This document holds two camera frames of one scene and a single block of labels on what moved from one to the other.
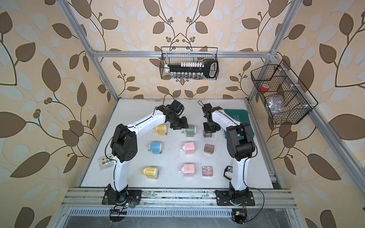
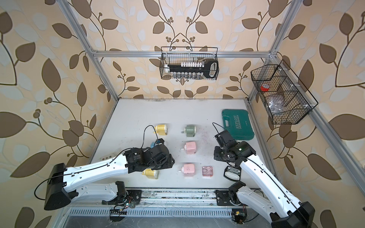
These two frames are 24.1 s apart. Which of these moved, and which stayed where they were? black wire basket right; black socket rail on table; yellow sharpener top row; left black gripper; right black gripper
Moved: right black gripper; left black gripper
Stayed: black socket rail on table; yellow sharpener top row; black wire basket right
